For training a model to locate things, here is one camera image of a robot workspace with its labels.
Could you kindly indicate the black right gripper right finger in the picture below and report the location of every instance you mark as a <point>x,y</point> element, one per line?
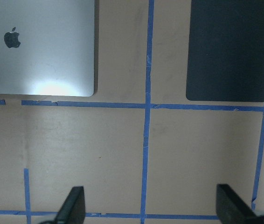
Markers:
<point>231,209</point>

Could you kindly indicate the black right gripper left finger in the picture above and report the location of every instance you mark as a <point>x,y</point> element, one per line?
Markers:
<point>72,210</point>

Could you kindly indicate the black mousepad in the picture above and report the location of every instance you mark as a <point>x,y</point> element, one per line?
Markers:
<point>226,51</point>

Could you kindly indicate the silver apple laptop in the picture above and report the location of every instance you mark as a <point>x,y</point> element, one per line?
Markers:
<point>47,47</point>

